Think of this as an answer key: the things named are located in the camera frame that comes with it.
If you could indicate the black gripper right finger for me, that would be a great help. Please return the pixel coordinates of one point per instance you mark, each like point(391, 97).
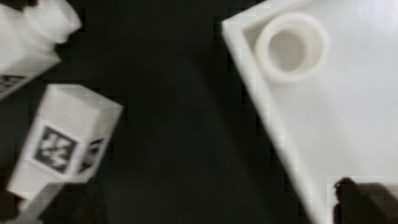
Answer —
point(366, 203)

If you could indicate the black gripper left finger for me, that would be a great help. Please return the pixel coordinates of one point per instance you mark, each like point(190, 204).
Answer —
point(68, 204)

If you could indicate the white square tabletop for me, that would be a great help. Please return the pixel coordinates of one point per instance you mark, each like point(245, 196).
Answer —
point(315, 52)

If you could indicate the white table leg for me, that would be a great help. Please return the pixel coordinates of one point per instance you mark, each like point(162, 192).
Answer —
point(34, 30)
point(66, 141)

